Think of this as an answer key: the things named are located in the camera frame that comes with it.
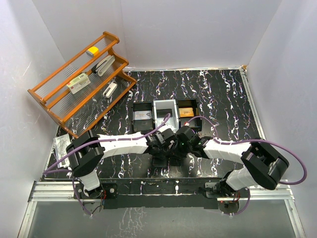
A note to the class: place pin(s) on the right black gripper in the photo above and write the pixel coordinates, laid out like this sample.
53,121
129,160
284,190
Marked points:
181,155

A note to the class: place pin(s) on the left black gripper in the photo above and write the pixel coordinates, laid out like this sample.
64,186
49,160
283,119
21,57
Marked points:
160,154

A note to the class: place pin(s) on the black leather card holder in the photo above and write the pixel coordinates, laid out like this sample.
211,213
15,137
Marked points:
166,161

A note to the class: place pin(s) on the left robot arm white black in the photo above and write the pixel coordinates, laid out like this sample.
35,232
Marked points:
94,148

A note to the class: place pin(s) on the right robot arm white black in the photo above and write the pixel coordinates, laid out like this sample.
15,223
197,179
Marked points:
262,164

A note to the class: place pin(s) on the silver card in left tray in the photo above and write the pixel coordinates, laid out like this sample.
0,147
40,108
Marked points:
142,115

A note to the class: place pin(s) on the orange card in right tray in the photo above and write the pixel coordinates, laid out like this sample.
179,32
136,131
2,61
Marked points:
186,112

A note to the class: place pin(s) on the white green card box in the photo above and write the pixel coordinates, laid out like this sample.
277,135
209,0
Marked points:
78,83

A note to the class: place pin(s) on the left black tray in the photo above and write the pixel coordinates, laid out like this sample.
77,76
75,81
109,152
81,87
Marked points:
142,125

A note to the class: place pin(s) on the black tray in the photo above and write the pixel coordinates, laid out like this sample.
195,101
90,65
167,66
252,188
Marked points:
142,125
194,122

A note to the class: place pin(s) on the right black tray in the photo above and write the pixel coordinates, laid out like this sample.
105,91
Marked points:
194,122

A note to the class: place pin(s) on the white middle tray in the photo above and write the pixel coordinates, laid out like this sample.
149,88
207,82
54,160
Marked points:
163,107

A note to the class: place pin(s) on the small white stapler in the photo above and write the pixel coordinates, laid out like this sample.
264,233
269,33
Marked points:
107,93

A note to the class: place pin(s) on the white printed paper sheet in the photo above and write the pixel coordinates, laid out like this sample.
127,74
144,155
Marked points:
61,144

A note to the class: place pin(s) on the orange wooden shelf rack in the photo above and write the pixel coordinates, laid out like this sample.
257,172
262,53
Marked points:
78,94

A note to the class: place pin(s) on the white black stapler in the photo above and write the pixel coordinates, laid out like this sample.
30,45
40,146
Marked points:
101,67

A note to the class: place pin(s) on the yellow white small box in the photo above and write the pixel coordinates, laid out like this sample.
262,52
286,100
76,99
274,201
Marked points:
92,51

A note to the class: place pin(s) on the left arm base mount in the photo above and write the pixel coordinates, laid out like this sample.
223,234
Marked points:
103,192

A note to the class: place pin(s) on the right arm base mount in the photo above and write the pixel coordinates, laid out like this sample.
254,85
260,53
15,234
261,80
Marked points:
225,196

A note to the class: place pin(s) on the aluminium frame rail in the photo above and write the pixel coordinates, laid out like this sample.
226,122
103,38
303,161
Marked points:
160,208

